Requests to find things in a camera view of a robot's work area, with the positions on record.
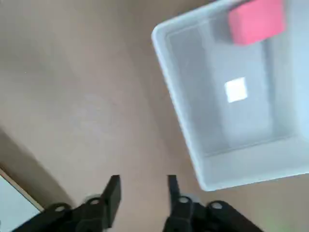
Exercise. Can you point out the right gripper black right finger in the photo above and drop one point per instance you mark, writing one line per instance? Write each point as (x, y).
(178, 217)

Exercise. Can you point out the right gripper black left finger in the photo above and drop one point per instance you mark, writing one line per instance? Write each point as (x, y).
(112, 193)

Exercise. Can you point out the red bag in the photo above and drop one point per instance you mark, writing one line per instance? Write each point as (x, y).
(257, 21)

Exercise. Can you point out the clear plastic box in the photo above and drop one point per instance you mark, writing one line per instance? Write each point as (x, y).
(217, 169)

